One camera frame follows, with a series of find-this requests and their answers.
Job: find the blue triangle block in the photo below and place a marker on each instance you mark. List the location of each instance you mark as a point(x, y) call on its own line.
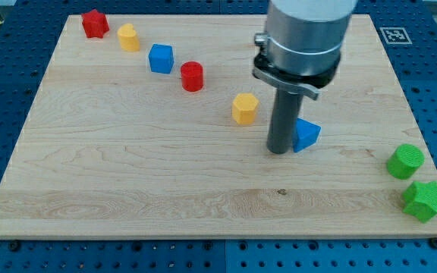
point(305, 134)

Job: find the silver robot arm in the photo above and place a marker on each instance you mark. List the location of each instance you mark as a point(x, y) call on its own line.
point(300, 47)

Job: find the yellow hexagon block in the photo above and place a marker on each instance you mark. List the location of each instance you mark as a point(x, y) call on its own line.
point(244, 108)

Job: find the red cylinder block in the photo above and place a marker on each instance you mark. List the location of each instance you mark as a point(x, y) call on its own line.
point(192, 76)

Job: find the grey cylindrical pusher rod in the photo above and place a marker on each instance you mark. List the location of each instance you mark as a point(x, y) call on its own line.
point(285, 111)

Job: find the wooden board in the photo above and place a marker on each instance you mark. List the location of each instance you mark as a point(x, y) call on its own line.
point(113, 151)

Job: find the blue cube block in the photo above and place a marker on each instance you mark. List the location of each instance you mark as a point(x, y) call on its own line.
point(161, 58)

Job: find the yellow heart block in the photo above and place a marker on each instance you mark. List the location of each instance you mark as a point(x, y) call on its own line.
point(128, 38)

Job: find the red star block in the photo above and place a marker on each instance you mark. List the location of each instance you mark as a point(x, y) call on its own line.
point(95, 24)

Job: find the green cylinder block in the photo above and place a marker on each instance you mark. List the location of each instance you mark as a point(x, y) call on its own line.
point(405, 161)

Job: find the white fiducial marker tag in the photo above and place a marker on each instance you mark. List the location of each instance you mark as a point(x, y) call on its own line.
point(395, 36)

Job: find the green star block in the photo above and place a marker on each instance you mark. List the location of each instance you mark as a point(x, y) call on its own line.
point(420, 200)

